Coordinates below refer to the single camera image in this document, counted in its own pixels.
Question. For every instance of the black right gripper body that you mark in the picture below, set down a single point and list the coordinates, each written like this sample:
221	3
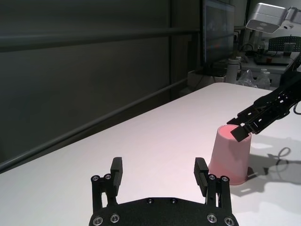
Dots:
291	82

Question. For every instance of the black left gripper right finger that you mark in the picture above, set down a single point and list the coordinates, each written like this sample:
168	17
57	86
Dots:
202	179

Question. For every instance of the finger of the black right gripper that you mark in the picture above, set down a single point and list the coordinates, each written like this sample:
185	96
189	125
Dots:
247	115
258	122

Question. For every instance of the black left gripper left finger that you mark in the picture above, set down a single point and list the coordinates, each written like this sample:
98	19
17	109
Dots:
116	179

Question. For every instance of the pink plastic cup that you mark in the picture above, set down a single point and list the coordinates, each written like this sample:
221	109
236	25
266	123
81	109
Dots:
229	160

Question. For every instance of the clear plastic bottle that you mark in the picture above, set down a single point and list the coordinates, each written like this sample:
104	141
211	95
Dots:
267	80
261	77

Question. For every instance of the dark laptop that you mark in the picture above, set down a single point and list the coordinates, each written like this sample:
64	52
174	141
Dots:
272	61

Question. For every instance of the black office chair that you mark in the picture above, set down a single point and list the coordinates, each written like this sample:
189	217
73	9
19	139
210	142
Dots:
284	43

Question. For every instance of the white cylindrical container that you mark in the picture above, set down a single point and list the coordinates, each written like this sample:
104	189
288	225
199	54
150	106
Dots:
232	70

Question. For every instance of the black computer monitor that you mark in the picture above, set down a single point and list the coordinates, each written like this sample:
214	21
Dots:
218	35

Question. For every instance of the dark lower horizontal rail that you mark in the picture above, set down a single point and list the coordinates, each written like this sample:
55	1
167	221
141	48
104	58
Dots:
94	122

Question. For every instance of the grey horizontal rail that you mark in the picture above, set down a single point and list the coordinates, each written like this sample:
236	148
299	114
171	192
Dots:
94	38

